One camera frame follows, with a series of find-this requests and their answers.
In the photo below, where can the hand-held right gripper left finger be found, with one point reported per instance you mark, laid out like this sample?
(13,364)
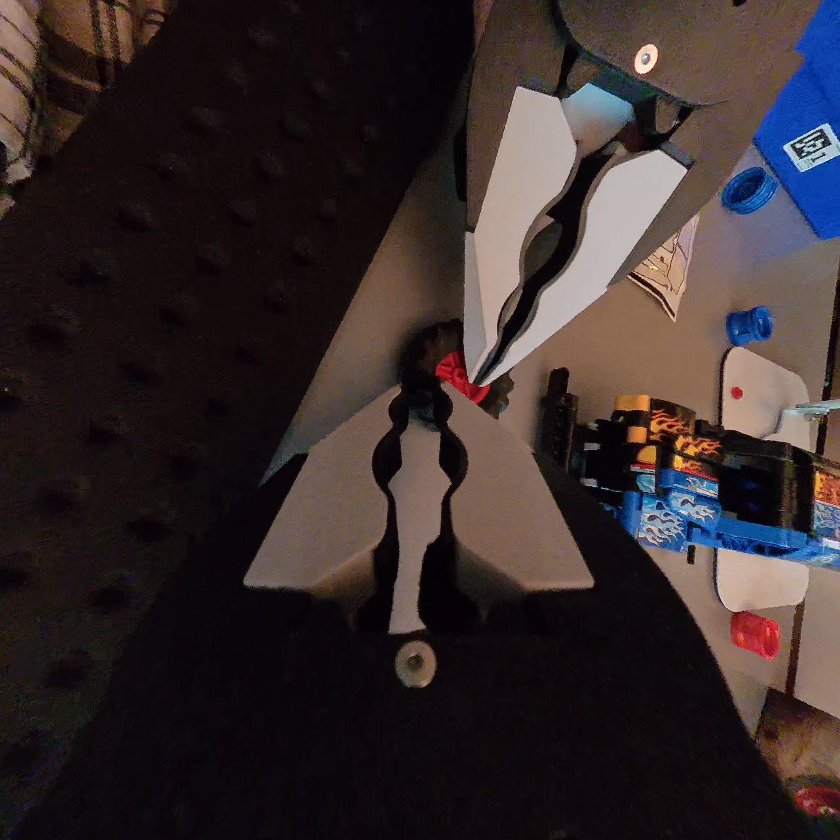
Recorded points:
(315,525)

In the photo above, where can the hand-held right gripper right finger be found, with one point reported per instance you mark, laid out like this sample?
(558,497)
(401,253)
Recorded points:
(518,525)

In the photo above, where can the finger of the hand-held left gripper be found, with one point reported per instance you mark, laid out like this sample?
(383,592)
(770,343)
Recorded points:
(518,177)
(623,216)

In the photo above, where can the black toy wheel red rim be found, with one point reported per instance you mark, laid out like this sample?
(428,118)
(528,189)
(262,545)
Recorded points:
(456,377)

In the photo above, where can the blue black toy monster truck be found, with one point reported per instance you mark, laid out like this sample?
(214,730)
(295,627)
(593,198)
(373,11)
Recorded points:
(689,485)

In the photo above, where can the white sticker sheet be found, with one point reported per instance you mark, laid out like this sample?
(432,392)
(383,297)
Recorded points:
(669,275)

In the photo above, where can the blue plastic bin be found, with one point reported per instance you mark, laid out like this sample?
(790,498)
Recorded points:
(807,105)

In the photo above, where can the blue toy wheel rim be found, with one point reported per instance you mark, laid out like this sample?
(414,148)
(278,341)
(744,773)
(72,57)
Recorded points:
(748,190)
(748,325)

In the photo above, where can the black studded mat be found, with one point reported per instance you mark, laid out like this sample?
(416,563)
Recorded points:
(197,262)

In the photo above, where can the plaid shirt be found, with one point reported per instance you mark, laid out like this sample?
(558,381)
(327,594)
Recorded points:
(59,59)

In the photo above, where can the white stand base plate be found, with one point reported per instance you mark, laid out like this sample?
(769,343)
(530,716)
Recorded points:
(761,394)

